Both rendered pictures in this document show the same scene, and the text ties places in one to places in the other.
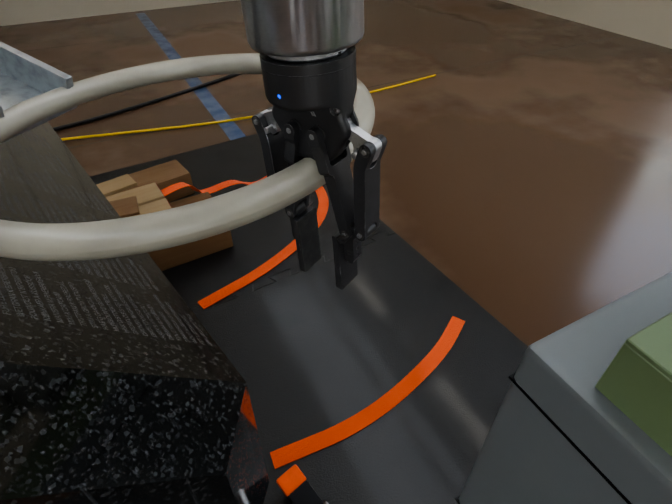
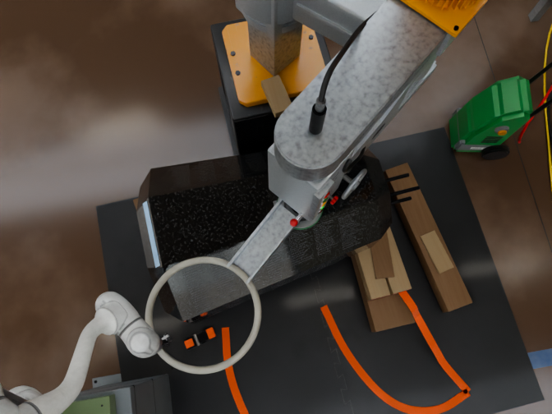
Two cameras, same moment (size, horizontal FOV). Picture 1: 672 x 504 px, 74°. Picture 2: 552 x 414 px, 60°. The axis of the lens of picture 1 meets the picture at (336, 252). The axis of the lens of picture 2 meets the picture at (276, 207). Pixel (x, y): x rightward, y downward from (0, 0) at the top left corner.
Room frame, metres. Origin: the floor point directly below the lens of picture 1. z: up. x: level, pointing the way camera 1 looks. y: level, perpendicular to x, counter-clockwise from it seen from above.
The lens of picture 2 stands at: (0.81, 0.19, 3.01)
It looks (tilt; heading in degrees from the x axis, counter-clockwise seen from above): 74 degrees down; 107
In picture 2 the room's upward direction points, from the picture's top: 1 degrees clockwise
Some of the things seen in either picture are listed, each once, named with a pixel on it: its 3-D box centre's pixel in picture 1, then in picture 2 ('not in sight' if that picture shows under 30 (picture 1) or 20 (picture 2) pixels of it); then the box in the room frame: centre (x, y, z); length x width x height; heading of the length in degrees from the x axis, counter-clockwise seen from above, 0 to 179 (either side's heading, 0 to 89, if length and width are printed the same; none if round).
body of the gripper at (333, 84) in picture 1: (312, 105); not in sight; (0.36, 0.02, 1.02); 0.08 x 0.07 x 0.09; 53
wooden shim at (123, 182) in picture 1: (103, 189); (436, 251); (1.61, 0.99, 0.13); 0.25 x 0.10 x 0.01; 131
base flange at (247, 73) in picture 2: not in sight; (274, 57); (0.37, 1.58, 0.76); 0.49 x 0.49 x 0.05; 32
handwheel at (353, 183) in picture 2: not in sight; (347, 178); (0.90, 0.86, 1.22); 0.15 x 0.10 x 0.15; 68
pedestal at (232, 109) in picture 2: not in sight; (274, 93); (0.37, 1.58, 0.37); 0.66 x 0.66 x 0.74; 32
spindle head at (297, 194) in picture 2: not in sight; (319, 156); (0.78, 0.87, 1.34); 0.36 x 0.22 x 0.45; 68
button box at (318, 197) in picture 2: not in sight; (319, 200); (0.83, 0.69, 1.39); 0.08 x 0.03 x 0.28; 68
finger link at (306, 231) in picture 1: (307, 240); not in sight; (0.38, 0.03, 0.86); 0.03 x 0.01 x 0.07; 143
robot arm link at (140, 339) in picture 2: not in sight; (140, 340); (0.36, 0.04, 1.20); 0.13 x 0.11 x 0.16; 153
